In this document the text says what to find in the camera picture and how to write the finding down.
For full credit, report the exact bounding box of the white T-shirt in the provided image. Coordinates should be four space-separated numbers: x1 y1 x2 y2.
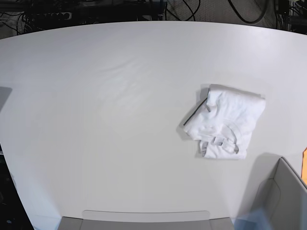
183 84 266 160

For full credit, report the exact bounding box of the grey cardboard box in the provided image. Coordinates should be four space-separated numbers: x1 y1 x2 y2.
253 157 307 230

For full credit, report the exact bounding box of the blue translucent object corner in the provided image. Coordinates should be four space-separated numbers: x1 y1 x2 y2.
234 209 270 230

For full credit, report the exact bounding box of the grey laptop corner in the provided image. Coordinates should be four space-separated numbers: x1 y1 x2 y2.
0 86 12 111

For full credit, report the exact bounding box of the orange object at edge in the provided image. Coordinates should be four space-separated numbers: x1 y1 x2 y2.
301 149 307 184

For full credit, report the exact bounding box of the black cable loop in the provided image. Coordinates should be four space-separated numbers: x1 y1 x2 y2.
226 0 271 24

